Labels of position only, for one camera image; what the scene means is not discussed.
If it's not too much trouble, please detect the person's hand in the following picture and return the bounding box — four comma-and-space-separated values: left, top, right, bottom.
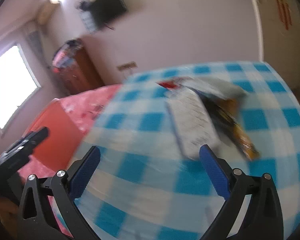
0, 196, 19, 239

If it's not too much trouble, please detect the orange plastic bucket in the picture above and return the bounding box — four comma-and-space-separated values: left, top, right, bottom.
23, 99, 83, 172

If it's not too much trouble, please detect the window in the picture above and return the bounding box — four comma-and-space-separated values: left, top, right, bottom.
0, 44, 41, 133

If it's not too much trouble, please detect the pink bed sheet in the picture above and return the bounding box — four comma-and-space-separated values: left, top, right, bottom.
16, 83, 123, 238

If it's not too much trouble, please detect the blue white checkered tablecloth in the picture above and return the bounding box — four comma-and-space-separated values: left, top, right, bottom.
52, 61, 300, 240

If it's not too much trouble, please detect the orange bread snack packet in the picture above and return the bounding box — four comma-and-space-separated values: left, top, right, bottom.
200, 95, 260, 161

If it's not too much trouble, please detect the white printed flat package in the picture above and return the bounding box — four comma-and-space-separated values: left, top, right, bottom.
166, 88, 221, 160

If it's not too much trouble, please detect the wooden cabinet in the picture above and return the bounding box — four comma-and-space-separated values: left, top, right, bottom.
53, 42, 104, 95

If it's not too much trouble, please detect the folded clothes pile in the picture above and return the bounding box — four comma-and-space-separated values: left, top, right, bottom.
52, 38, 83, 68

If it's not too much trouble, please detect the grey checkered curtain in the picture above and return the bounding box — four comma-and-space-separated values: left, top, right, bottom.
24, 27, 56, 86

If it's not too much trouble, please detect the large white plastic package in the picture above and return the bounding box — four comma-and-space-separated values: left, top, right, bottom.
157, 76, 248, 100

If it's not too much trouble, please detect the white door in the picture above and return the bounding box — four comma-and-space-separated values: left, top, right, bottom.
251, 0, 300, 89

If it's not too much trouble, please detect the red door decoration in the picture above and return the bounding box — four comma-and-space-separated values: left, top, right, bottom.
275, 0, 292, 30

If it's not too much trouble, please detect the wall air conditioner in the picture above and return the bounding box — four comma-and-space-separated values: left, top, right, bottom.
36, 0, 59, 25

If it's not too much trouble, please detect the wall power socket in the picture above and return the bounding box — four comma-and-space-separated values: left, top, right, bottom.
117, 61, 138, 72

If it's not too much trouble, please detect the black wall television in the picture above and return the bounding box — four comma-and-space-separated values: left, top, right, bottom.
88, 0, 128, 30

